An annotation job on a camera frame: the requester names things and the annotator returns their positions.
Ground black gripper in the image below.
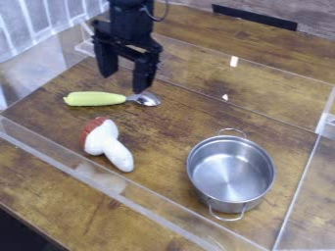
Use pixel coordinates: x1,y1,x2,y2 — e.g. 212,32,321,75
92,0,163,94

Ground white red plush mushroom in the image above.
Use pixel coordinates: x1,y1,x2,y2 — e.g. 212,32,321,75
82,117,135,173

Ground silver metal pot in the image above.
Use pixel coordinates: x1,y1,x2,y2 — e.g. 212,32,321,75
186,128,277,222

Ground clear acrylic triangle stand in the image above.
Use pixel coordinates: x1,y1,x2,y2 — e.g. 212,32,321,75
75,23,96,57

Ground black bar on table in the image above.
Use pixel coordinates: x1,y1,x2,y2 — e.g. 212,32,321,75
212,4,299,31

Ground yellow handled metal spoon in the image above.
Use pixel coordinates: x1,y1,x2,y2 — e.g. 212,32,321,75
63,91,162,107

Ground black cable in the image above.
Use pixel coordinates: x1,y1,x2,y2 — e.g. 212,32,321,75
142,0,170,23

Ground clear acrylic wall panel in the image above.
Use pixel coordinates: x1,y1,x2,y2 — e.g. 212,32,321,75
274,87,335,251

